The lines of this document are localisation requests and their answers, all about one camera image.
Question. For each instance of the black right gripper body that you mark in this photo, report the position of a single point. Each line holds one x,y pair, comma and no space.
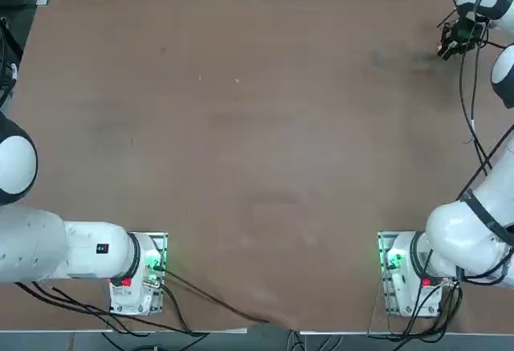
467,35

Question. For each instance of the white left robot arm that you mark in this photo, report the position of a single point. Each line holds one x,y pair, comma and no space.
88,250

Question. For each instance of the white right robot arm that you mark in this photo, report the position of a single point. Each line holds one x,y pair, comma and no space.
454,230

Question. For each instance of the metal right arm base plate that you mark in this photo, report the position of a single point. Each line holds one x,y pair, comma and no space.
383,242

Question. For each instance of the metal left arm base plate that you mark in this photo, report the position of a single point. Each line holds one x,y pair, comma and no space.
160,238

